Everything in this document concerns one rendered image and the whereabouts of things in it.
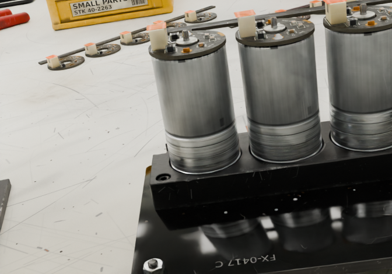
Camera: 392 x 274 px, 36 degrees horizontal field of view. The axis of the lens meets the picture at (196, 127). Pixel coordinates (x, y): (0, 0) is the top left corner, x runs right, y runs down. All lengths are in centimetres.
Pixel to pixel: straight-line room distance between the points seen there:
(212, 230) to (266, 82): 5
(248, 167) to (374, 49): 5
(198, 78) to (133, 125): 12
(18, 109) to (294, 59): 20
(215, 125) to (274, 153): 2
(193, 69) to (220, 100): 1
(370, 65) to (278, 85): 3
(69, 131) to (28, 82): 10
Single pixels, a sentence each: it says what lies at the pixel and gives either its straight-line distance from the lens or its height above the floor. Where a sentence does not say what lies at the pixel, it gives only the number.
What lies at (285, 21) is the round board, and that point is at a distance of 20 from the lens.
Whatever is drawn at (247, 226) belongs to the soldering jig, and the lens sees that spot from 19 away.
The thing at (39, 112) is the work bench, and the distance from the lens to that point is 34.
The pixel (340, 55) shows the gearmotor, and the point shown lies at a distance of 19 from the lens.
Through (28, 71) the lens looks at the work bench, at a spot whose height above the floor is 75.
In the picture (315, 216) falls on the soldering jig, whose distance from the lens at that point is 19.
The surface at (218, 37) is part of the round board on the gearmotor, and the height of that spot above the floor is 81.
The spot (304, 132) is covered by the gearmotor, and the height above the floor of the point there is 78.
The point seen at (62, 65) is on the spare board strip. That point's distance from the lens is 41.
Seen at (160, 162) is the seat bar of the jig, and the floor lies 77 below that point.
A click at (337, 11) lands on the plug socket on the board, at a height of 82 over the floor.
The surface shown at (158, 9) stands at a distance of 50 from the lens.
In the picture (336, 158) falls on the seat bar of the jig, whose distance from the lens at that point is 20.
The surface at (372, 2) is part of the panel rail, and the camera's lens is 22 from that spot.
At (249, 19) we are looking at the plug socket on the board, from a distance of 19.
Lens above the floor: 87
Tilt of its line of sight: 25 degrees down
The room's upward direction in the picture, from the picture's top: 9 degrees counter-clockwise
